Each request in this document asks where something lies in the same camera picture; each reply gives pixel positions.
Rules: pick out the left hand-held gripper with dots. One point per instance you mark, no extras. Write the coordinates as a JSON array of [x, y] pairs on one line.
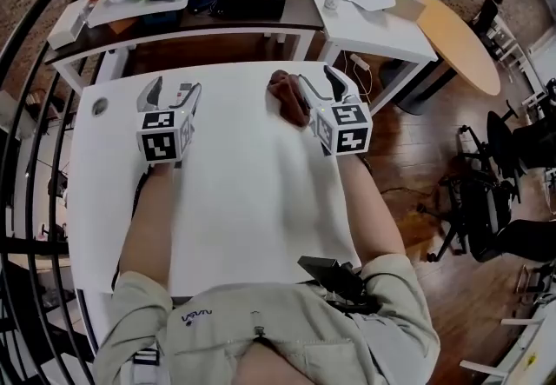
[[158, 144]]

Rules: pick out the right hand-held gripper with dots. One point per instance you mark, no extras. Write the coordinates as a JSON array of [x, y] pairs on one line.
[[347, 131]]

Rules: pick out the brown cloth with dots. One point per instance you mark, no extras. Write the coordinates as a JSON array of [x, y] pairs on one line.
[[291, 103]]

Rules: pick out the person's right forearm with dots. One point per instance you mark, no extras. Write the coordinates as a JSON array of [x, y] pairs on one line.
[[369, 209]]

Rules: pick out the person's left forearm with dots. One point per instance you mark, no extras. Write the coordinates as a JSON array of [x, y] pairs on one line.
[[150, 222]]

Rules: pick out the white power strip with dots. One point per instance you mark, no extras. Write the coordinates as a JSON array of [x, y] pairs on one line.
[[359, 61]]

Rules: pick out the white side table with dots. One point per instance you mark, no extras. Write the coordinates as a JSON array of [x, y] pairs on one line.
[[382, 35]]

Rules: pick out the dark-topped white-framed table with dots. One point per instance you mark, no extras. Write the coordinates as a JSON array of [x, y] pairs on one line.
[[243, 24]]

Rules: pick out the flat black box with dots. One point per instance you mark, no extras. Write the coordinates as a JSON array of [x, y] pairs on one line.
[[256, 4]]

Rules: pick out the round wooden table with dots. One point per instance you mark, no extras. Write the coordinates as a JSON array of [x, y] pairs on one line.
[[460, 44]]

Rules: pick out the black metal railing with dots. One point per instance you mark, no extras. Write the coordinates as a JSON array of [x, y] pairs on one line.
[[26, 183]]

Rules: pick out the black office chair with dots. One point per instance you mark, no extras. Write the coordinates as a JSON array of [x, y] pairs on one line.
[[486, 218], [499, 144]]

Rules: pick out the black chest-mounted device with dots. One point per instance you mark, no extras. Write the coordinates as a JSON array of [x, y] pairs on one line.
[[343, 281]]

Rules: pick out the person's beige shirt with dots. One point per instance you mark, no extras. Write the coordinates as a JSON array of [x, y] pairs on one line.
[[269, 335]]

